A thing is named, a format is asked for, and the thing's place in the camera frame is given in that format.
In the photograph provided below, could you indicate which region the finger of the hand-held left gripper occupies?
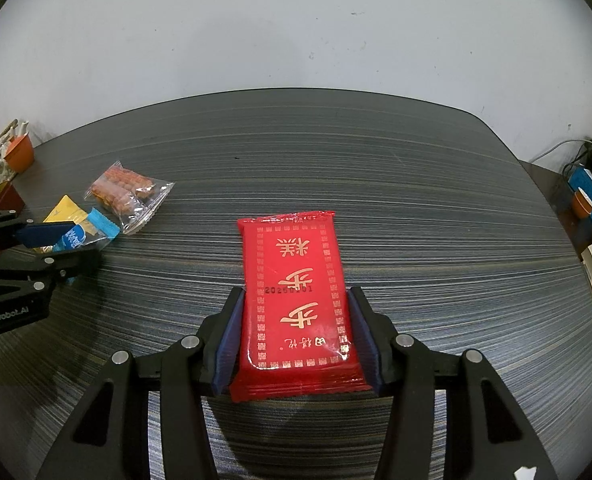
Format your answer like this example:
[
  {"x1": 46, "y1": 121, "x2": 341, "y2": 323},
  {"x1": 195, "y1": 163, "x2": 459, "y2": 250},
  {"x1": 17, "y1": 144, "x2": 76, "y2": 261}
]
[
  {"x1": 0, "y1": 246, "x2": 101, "y2": 292},
  {"x1": 0, "y1": 208, "x2": 76, "y2": 257}
]

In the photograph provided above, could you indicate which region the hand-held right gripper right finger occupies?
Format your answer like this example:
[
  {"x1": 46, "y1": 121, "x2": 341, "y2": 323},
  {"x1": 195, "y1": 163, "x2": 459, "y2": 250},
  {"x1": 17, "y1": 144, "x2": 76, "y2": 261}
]
[{"x1": 346, "y1": 286, "x2": 559, "y2": 480}]

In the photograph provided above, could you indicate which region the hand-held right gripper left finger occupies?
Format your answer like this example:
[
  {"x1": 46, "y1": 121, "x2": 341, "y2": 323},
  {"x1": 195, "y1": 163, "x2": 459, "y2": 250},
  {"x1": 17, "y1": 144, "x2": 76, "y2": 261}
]
[{"x1": 36, "y1": 286, "x2": 247, "y2": 480}]

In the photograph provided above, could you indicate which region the blue snack packet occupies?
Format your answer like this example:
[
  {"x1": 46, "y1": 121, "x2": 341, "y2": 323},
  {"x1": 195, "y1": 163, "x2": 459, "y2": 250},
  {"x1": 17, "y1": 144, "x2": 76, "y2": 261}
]
[{"x1": 50, "y1": 207, "x2": 121, "y2": 253}]

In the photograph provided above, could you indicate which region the gold tin box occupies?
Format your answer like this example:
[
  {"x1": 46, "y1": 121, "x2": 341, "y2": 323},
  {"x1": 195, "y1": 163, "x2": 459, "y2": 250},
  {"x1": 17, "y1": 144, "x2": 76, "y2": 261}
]
[{"x1": 0, "y1": 180, "x2": 26, "y2": 217}]

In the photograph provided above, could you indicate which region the red snack packet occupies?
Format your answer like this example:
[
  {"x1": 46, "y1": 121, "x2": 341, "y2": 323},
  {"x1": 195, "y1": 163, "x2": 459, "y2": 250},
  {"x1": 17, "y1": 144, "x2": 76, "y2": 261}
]
[{"x1": 229, "y1": 210, "x2": 367, "y2": 403}]

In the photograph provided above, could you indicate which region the clear packet of orange snacks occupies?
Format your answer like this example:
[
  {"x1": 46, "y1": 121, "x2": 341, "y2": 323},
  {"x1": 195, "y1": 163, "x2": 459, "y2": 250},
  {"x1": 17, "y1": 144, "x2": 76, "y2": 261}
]
[{"x1": 84, "y1": 161, "x2": 175, "y2": 236}]

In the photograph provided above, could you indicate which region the yellow snack packet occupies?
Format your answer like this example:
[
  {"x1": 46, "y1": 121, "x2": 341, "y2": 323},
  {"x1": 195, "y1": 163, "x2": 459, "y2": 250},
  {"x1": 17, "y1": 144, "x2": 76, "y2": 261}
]
[{"x1": 33, "y1": 195, "x2": 89, "y2": 251}]

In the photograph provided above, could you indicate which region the orange lidded tea cup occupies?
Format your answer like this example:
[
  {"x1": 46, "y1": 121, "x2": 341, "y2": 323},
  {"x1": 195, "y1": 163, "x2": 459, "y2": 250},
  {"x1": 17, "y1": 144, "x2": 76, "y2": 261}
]
[{"x1": 3, "y1": 135, "x2": 35, "y2": 173}]

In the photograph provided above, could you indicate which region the grey cable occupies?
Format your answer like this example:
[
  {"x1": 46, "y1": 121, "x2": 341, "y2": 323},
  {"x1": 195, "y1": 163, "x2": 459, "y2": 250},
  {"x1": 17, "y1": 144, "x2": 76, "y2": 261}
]
[{"x1": 528, "y1": 139, "x2": 592, "y2": 166}]

